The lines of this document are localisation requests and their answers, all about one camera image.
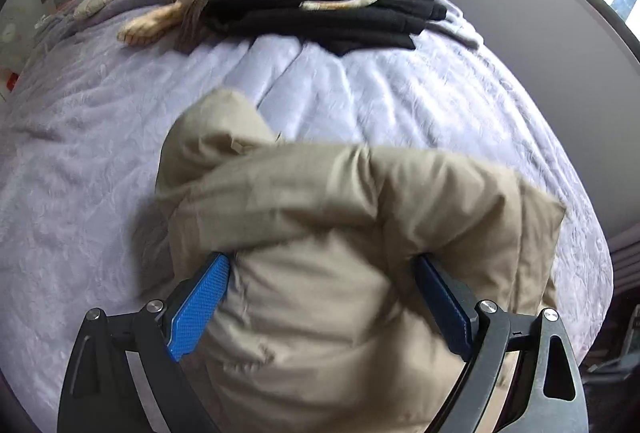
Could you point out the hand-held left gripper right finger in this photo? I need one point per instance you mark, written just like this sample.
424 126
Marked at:
445 308

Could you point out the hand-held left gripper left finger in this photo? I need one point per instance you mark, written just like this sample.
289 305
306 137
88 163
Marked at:
200 308

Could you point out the beige puffer jacket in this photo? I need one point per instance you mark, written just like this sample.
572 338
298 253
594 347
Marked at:
320 238

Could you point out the black folded clothes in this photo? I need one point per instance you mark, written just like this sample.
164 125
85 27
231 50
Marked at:
310 8

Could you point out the grey ribbed panel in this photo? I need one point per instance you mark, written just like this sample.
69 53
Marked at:
625 258

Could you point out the lavender bed blanket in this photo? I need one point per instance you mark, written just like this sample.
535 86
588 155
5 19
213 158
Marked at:
375 88

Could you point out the small red object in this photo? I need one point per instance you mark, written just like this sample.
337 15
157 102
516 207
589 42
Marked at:
10 80

